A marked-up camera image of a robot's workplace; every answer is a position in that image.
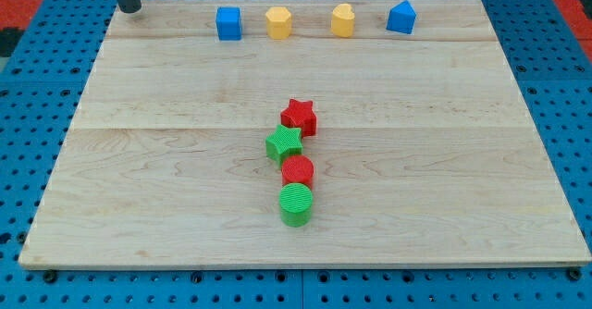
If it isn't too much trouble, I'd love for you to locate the yellow hexagon block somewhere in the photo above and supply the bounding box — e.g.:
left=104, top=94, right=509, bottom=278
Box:
left=265, top=6, right=292, bottom=40

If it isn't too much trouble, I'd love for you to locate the blue cube block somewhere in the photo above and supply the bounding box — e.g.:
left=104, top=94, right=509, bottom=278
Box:
left=216, top=6, right=242, bottom=41

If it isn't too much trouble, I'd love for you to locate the wooden board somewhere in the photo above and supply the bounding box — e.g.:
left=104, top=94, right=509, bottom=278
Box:
left=18, top=0, right=591, bottom=270

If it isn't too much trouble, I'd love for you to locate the green star block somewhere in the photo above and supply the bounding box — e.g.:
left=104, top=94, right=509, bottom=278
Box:
left=265, top=124, right=302, bottom=167

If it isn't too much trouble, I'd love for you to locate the red star block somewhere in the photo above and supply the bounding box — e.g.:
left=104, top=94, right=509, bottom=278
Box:
left=280, top=99, right=317, bottom=137

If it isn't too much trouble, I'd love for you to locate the blue pentagon block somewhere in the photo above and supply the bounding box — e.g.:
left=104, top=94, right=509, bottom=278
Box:
left=386, top=0, right=416, bottom=34

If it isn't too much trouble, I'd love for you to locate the red cylinder block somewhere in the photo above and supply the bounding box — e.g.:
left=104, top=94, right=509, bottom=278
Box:
left=281, top=155, right=315, bottom=189

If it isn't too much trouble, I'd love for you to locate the green cylinder block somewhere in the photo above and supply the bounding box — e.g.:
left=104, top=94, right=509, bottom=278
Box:
left=278, top=183, right=314, bottom=228

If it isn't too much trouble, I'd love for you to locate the yellow heart block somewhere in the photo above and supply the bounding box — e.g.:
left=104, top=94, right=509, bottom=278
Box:
left=330, top=3, right=355, bottom=38

